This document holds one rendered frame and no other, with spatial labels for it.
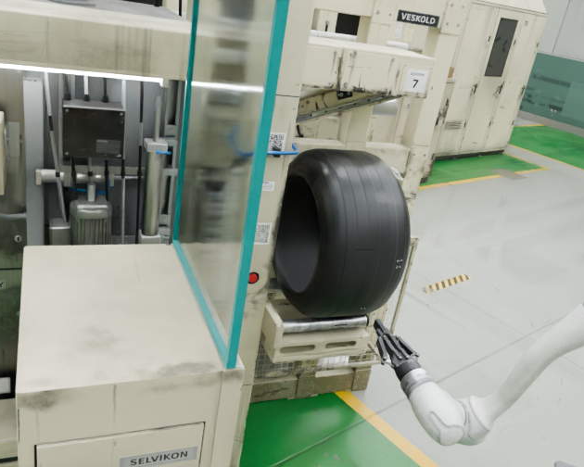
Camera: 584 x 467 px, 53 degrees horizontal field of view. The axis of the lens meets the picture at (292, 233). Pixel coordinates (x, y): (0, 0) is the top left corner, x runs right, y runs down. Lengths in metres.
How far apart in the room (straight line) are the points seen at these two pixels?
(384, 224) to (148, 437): 0.97
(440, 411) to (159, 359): 0.78
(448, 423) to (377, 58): 1.21
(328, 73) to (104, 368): 1.28
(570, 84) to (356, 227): 12.02
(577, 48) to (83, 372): 13.07
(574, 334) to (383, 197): 0.67
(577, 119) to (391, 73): 11.49
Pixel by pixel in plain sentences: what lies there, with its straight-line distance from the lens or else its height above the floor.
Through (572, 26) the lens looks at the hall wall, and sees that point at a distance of 13.80.
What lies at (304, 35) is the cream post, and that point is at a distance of 1.69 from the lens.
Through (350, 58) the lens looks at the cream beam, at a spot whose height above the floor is 1.75.
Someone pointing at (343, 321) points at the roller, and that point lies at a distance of 2.04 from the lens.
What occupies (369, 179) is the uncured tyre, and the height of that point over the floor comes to 1.43.
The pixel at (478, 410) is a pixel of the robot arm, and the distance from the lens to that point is 1.74.
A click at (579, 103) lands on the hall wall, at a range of 13.51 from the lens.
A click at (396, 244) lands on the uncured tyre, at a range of 1.82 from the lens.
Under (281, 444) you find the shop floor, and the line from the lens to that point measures 2.86.
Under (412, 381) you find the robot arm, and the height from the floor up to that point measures 1.01.
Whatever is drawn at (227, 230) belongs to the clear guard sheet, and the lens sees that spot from 1.11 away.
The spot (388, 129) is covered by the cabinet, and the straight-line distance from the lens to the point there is 6.39.
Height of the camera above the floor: 1.96
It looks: 23 degrees down
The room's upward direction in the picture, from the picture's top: 10 degrees clockwise
